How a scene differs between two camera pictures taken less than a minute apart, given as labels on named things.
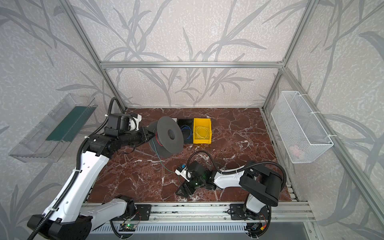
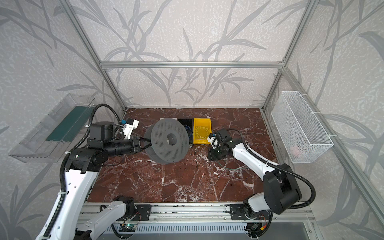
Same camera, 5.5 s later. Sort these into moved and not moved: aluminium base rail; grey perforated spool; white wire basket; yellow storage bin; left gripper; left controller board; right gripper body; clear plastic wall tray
Moved: right gripper body; left gripper; grey perforated spool
Not moved: aluminium base rail; clear plastic wall tray; left controller board; yellow storage bin; white wire basket
